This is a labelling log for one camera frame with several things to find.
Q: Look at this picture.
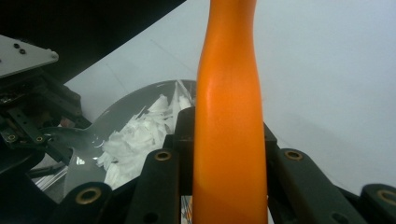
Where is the grey dustpan with orange edge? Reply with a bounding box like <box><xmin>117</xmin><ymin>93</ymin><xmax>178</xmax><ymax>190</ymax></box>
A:
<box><xmin>40</xmin><ymin>79</ymin><xmax>198</xmax><ymax>198</ymax></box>

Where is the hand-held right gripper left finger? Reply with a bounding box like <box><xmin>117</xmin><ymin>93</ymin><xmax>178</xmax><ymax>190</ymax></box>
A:
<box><xmin>163</xmin><ymin>106</ymin><xmax>197</xmax><ymax>198</ymax></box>

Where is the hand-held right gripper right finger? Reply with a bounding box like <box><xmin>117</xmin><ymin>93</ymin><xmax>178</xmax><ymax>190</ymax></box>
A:
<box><xmin>262</xmin><ymin>122</ymin><xmax>280</xmax><ymax>200</ymax></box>

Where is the orange carrot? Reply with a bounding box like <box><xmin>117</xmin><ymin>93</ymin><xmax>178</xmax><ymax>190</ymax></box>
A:
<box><xmin>191</xmin><ymin>0</ymin><xmax>269</xmax><ymax>224</ymax></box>

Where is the pile of white paper scraps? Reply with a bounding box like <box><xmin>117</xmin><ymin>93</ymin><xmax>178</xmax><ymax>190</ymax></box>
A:
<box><xmin>95</xmin><ymin>81</ymin><xmax>196</xmax><ymax>191</ymax></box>

